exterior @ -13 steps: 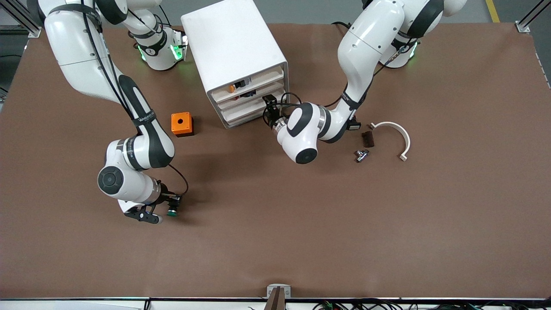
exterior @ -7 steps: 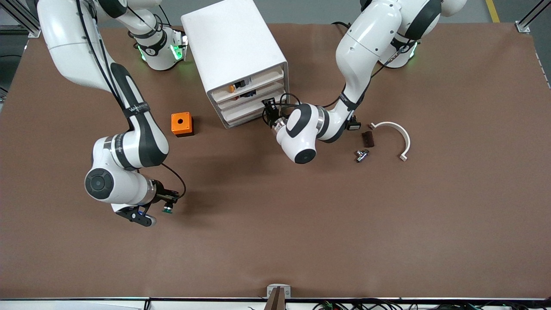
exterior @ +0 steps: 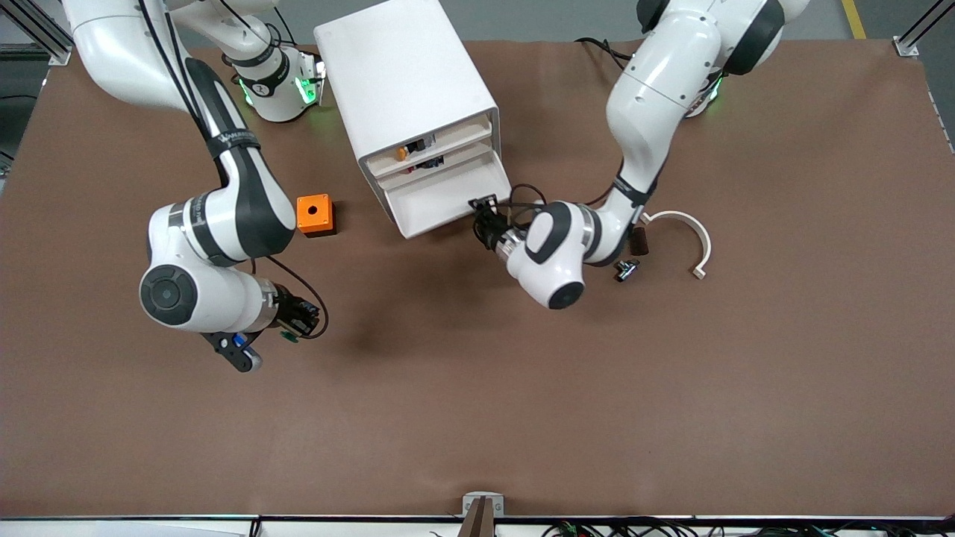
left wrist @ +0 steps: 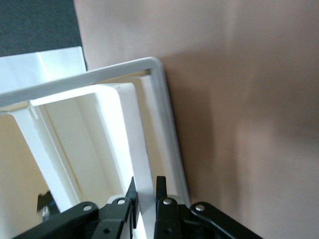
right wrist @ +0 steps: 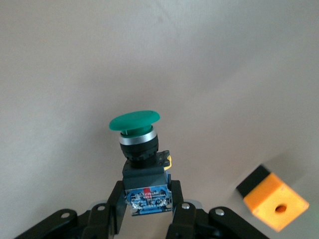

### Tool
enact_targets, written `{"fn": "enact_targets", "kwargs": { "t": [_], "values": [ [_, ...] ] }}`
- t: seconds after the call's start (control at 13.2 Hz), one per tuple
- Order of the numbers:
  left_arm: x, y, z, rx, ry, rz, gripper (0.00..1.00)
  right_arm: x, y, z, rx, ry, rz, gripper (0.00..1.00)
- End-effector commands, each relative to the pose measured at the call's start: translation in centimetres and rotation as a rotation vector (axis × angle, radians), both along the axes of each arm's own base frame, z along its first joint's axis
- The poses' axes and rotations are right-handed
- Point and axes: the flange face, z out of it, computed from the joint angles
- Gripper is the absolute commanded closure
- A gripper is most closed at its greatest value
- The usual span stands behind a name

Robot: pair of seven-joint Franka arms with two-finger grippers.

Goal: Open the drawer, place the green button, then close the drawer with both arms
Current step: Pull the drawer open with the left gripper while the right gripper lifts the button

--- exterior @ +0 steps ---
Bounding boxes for white plastic drawer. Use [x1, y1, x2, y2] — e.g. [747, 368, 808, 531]
[385, 148, 513, 240]
[368, 119, 494, 178]
[375, 140, 497, 192]

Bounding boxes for orange button box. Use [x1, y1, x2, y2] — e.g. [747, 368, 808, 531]
[296, 194, 337, 239]

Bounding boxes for white drawer cabinet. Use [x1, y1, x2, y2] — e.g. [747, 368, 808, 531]
[313, 0, 504, 224]

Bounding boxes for white table edge strip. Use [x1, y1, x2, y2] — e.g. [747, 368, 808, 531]
[0, 515, 955, 537]

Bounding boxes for black base cables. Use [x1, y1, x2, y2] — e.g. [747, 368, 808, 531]
[574, 37, 636, 72]

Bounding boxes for white curved bracket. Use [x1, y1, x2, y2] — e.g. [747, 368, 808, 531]
[639, 210, 713, 281]

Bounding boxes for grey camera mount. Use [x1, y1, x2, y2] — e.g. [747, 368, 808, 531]
[457, 492, 505, 537]

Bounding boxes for black cable bundle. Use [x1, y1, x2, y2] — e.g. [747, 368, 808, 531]
[541, 517, 955, 537]

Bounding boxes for aluminium frame profile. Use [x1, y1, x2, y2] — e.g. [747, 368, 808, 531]
[892, 0, 955, 57]
[0, 0, 75, 66]

